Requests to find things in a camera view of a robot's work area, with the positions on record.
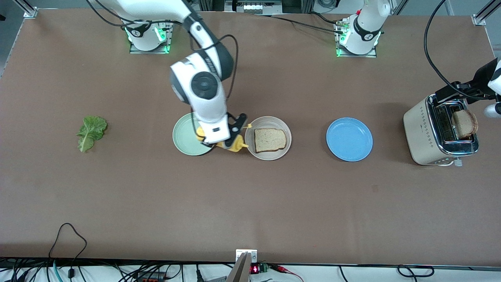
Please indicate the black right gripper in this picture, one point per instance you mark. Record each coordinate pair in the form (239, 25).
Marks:
(206, 144)

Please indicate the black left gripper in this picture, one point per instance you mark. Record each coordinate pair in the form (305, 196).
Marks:
(478, 80)

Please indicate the yellow squeeze bottle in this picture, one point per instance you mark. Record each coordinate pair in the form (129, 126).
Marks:
(235, 148)

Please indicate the toasted bread slice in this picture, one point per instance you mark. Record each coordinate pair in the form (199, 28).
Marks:
(270, 140)
(465, 123)

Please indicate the green lettuce leaf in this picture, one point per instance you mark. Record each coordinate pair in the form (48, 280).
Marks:
(92, 131)

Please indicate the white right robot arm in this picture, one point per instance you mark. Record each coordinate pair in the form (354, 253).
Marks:
(205, 62)

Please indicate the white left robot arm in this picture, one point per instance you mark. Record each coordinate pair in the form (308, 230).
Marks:
(364, 23)

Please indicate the beige plate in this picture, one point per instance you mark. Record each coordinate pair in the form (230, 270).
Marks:
(270, 156)

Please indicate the green plate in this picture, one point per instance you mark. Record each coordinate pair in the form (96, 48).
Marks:
(184, 137)

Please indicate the blue plate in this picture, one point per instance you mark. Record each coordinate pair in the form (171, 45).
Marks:
(349, 139)

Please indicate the beige toaster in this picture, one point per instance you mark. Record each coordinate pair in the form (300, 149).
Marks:
(420, 133)

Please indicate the grey device with white lights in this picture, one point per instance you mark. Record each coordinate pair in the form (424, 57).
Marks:
(252, 7)

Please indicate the red digit display module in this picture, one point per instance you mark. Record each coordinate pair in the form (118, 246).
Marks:
(255, 269)

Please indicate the aluminium frame corner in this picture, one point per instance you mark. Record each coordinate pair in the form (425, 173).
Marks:
(479, 19)
(31, 13)

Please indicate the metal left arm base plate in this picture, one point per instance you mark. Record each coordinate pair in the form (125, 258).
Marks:
(372, 55)

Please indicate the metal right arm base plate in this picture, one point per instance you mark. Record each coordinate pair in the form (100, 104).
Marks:
(171, 39)

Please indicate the aluminium camera mount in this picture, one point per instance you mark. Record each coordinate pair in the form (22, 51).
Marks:
(240, 270)

